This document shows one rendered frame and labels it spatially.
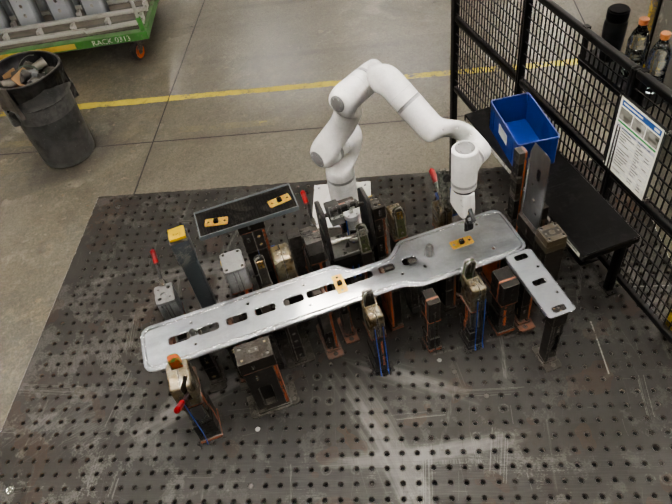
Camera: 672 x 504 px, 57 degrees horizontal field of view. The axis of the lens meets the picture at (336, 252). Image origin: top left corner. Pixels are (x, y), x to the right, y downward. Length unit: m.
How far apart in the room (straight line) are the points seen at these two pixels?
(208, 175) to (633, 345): 2.94
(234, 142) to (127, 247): 1.79
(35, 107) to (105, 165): 0.60
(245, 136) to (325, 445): 2.89
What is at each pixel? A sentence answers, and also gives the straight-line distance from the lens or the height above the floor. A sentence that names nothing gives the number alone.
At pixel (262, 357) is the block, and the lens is 2.01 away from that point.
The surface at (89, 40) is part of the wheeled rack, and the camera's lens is 5.88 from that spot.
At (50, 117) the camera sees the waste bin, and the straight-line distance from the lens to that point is 4.69.
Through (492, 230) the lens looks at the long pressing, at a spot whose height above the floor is 1.00.
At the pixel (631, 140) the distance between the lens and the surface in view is 2.24.
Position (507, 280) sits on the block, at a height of 0.98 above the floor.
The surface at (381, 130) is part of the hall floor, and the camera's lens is 4.43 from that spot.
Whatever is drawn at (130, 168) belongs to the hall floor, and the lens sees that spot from 4.68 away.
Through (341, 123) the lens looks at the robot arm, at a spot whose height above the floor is 1.35.
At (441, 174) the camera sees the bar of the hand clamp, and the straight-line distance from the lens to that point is 2.23.
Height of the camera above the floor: 2.68
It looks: 48 degrees down
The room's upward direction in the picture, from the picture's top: 11 degrees counter-clockwise
